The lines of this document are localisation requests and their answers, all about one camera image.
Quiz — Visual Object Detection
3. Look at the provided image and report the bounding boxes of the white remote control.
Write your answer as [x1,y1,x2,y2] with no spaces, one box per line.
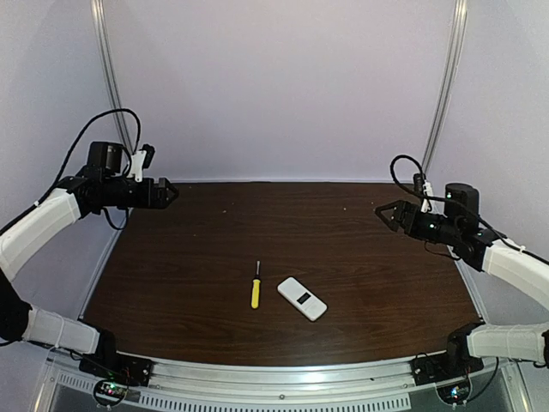
[277,276,328,322]

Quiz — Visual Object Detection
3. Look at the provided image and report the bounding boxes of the yellow handled screwdriver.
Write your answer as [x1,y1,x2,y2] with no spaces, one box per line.
[250,261,261,310]

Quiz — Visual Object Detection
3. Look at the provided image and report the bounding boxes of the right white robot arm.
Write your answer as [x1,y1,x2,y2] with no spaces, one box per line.
[375,183,548,371]

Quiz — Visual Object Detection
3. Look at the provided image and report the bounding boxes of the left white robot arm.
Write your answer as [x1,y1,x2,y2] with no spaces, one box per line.
[1,142,179,354]

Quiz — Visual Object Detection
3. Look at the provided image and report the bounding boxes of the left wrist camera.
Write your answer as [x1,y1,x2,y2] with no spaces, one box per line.
[128,144,155,183]

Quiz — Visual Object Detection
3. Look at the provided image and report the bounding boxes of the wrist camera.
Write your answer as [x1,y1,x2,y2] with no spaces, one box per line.
[413,173,433,213]
[128,144,155,183]

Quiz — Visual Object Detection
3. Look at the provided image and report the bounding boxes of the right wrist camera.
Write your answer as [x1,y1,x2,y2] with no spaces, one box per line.
[413,173,433,213]

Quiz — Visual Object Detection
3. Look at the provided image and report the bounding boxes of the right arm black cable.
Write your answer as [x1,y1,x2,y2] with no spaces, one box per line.
[389,154,549,263]

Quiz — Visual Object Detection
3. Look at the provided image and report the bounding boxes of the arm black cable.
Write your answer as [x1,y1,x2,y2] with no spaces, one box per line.
[389,154,549,263]
[33,109,142,203]

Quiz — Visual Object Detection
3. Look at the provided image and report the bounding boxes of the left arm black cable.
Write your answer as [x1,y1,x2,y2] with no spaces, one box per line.
[33,109,142,203]

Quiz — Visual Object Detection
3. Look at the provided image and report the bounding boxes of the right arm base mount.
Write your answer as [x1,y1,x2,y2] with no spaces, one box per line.
[409,352,484,407]

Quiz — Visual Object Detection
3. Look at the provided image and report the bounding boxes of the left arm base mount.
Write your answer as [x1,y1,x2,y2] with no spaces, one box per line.
[70,352,154,410]

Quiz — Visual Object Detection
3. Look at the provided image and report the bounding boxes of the left aluminium frame post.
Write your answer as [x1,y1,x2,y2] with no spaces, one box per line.
[90,0,132,151]

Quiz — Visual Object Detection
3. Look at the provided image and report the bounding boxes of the aluminium frame post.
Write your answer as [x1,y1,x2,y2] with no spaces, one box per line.
[422,0,468,172]
[90,0,132,151]

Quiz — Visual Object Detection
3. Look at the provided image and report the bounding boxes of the right aluminium frame post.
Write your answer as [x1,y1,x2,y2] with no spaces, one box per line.
[422,0,468,172]

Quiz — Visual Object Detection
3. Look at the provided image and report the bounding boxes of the front aluminium rail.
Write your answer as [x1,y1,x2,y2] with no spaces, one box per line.
[42,355,524,412]

